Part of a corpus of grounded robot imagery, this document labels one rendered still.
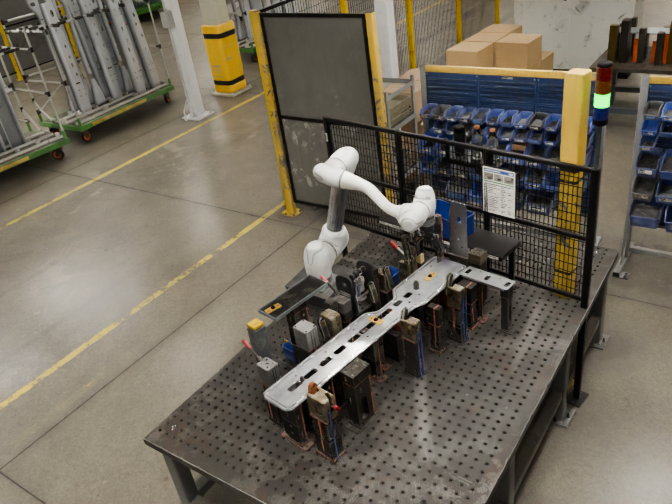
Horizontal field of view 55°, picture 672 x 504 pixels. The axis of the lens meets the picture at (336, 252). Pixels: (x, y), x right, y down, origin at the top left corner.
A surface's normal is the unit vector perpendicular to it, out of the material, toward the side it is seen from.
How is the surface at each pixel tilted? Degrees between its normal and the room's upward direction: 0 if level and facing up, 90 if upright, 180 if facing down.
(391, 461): 0
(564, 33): 90
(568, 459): 0
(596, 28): 90
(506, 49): 90
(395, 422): 0
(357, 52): 90
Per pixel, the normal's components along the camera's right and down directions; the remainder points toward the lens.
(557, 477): -0.13, -0.85
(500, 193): -0.67, 0.46
